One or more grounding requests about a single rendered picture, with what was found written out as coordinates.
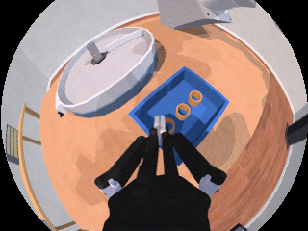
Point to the bronze bushing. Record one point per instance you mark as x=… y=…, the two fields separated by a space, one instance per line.
x=172 y=122
x=196 y=94
x=184 y=107

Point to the blue crate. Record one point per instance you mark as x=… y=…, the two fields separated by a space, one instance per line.
x=164 y=100

